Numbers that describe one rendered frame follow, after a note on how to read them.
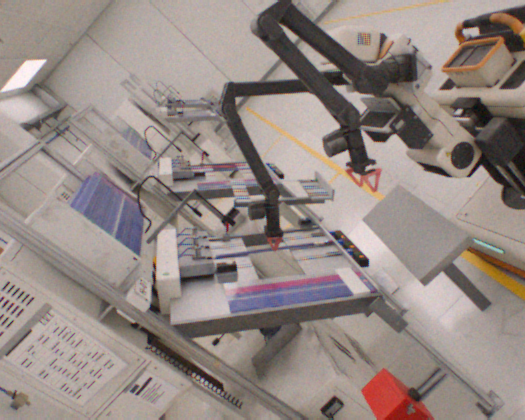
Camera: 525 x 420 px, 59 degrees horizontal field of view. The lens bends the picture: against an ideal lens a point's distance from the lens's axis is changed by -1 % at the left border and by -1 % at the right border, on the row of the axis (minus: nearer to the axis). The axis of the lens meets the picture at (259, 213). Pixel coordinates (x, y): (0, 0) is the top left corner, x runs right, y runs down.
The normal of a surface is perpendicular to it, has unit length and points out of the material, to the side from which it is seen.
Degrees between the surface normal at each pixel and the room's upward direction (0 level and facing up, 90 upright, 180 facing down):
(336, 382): 90
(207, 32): 90
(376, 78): 90
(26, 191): 90
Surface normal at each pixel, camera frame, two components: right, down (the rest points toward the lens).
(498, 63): 0.29, 0.25
